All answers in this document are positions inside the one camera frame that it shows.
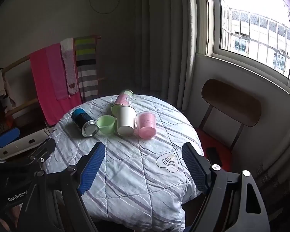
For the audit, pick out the white hanging cloth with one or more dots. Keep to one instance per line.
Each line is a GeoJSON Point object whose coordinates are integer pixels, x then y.
{"type": "Point", "coordinates": [2, 87]}

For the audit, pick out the wooden chair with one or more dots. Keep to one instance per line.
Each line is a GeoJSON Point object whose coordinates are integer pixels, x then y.
{"type": "Point", "coordinates": [232, 101]}

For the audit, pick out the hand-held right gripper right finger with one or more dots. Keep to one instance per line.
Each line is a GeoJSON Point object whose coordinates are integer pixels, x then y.
{"type": "Point", "coordinates": [194, 169]}

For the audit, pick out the grey curtain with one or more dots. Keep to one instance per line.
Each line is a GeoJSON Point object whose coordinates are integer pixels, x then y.
{"type": "Point", "coordinates": [164, 41]}

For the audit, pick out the white paper cup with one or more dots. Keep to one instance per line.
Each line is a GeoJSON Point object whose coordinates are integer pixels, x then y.
{"type": "Point", "coordinates": [125, 120]}

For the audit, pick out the light blue quilted blanket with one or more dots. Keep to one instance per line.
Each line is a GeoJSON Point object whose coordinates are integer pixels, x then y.
{"type": "Point", "coordinates": [135, 174]}

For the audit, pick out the white framed window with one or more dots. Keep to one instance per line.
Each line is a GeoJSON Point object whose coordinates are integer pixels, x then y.
{"type": "Point", "coordinates": [207, 29]}

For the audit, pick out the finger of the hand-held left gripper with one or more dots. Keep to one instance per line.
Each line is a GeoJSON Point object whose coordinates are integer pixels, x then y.
{"type": "Point", "coordinates": [44, 149]}
{"type": "Point", "coordinates": [9, 137]}

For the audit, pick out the pink plastic cup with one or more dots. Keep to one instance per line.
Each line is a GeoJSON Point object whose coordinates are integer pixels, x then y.
{"type": "Point", "coordinates": [146, 124]}

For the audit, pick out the dark blue metal-bottomed cup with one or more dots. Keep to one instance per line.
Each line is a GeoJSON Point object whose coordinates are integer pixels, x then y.
{"type": "Point", "coordinates": [81, 119]}

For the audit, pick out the pale pink knitted cloth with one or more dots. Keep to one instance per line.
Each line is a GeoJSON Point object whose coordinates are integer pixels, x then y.
{"type": "Point", "coordinates": [69, 67]}

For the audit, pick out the green and grey striped towel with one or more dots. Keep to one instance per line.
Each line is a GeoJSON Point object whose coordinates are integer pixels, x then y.
{"type": "Point", "coordinates": [87, 72]}

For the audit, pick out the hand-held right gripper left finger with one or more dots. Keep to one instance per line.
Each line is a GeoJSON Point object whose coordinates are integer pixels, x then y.
{"type": "Point", "coordinates": [91, 166]}

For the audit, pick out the small black device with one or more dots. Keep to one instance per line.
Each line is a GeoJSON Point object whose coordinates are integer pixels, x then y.
{"type": "Point", "coordinates": [212, 156]}

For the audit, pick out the green cup with pink label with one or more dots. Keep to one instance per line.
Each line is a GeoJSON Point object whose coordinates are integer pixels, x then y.
{"type": "Point", "coordinates": [123, 100]}

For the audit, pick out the pale building outside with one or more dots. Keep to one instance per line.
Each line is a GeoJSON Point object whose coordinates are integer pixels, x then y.
{"type": "Point", "coordinates": [253, 33]}

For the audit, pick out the small green plastic cup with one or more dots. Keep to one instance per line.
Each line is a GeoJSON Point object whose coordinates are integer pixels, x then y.
{"type": "Point", "coordinates": [105, 124]}

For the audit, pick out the white device with blue part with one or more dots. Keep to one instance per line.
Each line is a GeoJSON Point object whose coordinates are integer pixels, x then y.
{"type": "Point", "coordinates": [24, 143]}

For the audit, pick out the wooden towel rack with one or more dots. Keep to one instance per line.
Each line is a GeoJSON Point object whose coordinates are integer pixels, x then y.
{"type": "Point", "coordinates": [17, 64]}

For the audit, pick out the pink towel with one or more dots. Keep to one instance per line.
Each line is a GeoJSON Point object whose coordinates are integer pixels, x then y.
{"type": "Point", "coordinates": [48, 82]}

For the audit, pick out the red seat cushion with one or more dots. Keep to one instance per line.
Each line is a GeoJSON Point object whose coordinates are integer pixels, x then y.
{"type": "Point", "coordinates": [207, 137]}

